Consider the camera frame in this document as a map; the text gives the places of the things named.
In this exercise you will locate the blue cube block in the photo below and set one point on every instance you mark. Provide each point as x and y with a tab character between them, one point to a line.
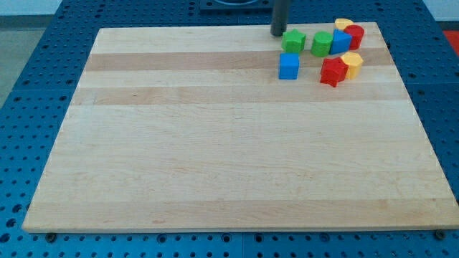
288	68

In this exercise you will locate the yellow heart block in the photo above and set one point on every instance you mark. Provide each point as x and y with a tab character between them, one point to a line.
342	23

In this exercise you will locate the green cylinder block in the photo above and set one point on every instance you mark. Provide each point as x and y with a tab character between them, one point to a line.
321	44

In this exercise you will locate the dark cylindrical robot pusher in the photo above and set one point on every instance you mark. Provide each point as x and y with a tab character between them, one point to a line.
279	17

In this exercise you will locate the green star block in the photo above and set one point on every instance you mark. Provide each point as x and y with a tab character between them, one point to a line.
293	41

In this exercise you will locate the red star block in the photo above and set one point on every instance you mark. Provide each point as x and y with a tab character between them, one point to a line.
333	71

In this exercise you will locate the blue triangle block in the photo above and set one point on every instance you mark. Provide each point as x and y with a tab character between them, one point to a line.
341	42

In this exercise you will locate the yellow hexagon block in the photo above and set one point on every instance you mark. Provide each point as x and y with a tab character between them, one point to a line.
354	62

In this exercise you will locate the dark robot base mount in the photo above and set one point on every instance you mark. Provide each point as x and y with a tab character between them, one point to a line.
235	5

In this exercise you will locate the red cylinder block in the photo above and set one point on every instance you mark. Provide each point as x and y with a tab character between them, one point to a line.
357	33

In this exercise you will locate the wooden board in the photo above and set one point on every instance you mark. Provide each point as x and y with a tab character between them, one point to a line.
176	129

